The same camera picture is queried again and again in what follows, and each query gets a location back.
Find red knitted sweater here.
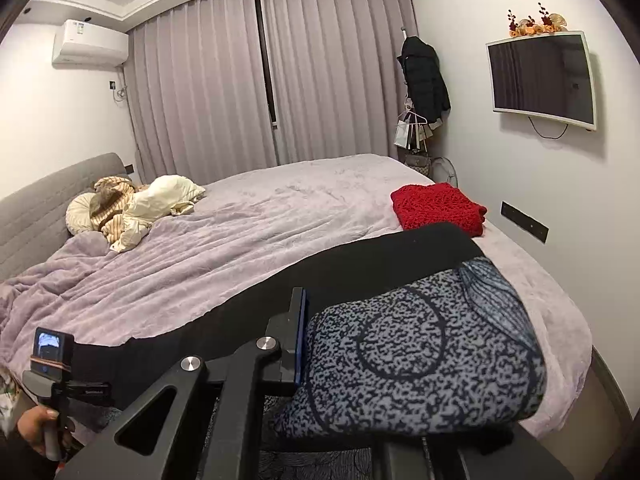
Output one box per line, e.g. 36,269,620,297
390,183,487,237

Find black wall socket strip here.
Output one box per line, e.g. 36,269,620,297
500,202,549,244

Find black pants with patterned waistband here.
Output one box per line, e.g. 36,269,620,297
63,223,547,479

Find person's left hand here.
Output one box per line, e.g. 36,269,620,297
16,404,58,456

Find grey quilted headboard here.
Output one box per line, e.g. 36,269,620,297
1,153,126,281

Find white framed wall television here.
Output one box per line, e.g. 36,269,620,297
487,32,598,131

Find clothes hangers with tags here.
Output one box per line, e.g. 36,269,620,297
394,100,433,153

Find pale pink curtains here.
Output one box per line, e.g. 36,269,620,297
124,0,416,183

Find dried flower decoration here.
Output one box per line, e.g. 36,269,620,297
508,3,567,38

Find round cream pillow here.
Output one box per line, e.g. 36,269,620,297
65,192,96,236

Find white wall air conditioner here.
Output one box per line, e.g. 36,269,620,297
52,20,129,67

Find black jacket on rack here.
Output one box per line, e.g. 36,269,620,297
397,36,451,124

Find lilac plush bed blanket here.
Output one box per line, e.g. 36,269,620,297
0,152,594,441

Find pile of beige striped clothes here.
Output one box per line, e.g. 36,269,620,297
89,174,206,252

